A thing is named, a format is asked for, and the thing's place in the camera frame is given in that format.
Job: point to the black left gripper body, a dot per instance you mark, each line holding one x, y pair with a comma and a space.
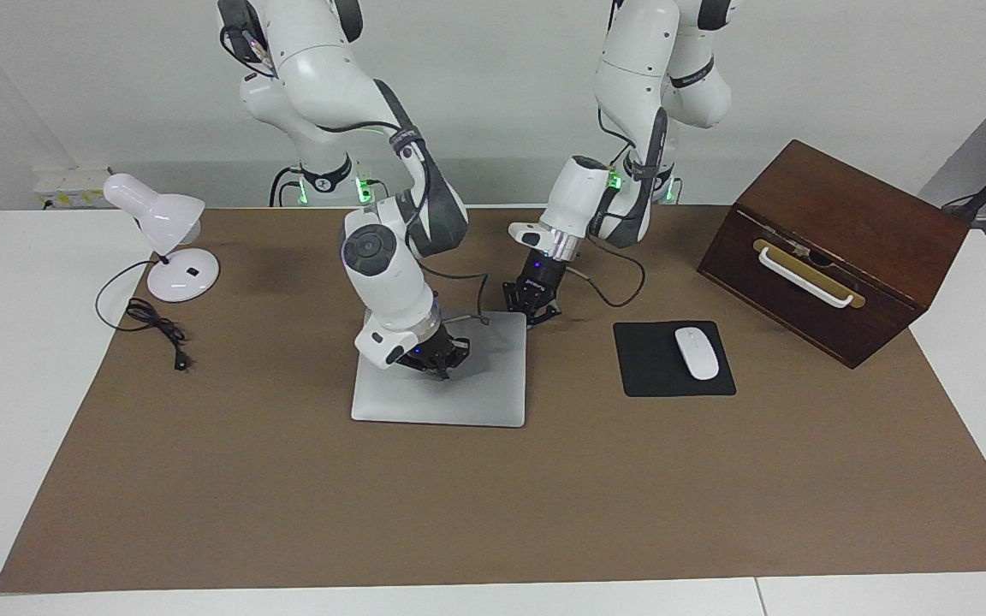
540, 274

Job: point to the brown table mat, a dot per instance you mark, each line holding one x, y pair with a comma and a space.
493, 505

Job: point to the black mouse pad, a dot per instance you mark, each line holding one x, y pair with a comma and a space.
651, 368

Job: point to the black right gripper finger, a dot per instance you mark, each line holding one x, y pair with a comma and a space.
462, 349
442, 370

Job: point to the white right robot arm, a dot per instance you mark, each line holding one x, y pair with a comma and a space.
390, 265

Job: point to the dark brown wooden box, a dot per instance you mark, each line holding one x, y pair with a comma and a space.
895, 248

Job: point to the white power strip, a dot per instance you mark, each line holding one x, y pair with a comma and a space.
69, 184

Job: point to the white desk lamp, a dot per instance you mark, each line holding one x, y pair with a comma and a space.
159, 214

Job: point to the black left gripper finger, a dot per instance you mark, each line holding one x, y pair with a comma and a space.
513, 301
546, 315

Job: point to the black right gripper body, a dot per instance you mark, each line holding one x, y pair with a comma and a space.
420, 349

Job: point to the white computer mouse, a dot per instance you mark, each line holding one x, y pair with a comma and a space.
697, 352

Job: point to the silver grey laptop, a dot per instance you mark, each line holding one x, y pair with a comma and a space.
476, 393

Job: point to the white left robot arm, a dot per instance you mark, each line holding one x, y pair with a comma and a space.
656, 68

